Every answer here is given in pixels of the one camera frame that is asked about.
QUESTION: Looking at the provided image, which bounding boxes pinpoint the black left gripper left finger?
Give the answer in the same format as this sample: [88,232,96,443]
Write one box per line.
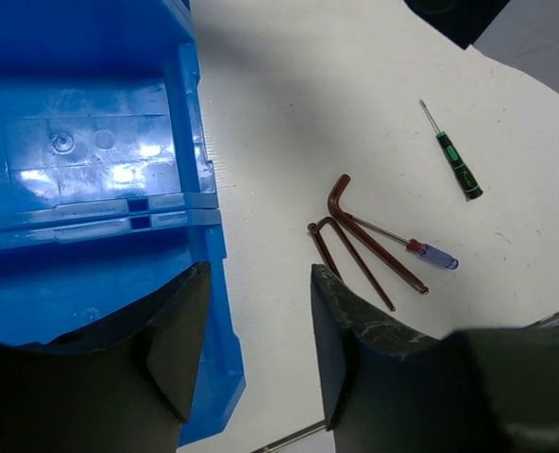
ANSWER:
[0,262,212,452]

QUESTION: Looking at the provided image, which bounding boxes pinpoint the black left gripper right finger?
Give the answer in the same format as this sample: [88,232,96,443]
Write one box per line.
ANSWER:
[311,264,559,452]

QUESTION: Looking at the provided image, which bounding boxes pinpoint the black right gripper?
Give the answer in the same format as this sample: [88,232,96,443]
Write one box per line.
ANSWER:
[404,0,509,49]

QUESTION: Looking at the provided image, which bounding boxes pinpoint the blue red handled screwdriver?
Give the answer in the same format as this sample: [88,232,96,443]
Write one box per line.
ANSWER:
[347,213,459,271]

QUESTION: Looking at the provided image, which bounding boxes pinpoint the black green precision screwdriver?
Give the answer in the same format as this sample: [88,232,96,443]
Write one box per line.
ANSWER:
[418,99,483,201]

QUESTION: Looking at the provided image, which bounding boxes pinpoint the thin brown hex key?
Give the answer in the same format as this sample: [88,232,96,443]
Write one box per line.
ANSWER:
[314,216,396,311]

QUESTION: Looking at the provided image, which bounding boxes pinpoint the thick brown hex key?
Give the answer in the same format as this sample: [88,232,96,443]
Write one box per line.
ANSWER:
[327,174,429,295]

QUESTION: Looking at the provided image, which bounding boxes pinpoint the blue near storage bin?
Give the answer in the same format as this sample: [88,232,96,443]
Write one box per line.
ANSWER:
[0,210,245,452]

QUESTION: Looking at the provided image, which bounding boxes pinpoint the blue storage bin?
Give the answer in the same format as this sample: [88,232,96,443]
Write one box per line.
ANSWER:
[0,1,216,214]
[0,210,245,452]

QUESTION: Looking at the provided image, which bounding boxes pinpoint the long brown hex key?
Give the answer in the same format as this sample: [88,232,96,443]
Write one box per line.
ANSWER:
[307,223,342,279]

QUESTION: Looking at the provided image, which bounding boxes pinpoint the blue far storage bin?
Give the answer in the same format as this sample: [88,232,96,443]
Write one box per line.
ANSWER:
[0,1,216,214]

